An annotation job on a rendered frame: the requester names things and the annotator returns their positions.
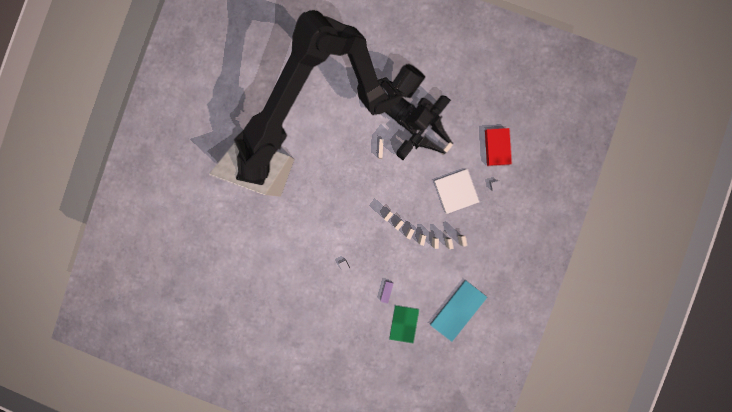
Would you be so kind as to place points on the teal rectangular block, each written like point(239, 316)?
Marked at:
point(458, 311)

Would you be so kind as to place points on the red rectangular block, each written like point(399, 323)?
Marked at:
point(498, 150)

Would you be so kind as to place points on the green flat tile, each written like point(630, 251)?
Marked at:
point(404, 324)

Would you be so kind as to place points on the purple rectangular block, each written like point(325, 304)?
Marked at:
point(387, 292)

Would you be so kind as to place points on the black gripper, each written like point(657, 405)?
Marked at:
point(416, 139)

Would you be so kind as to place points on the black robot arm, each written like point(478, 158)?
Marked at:
point(315, 37)

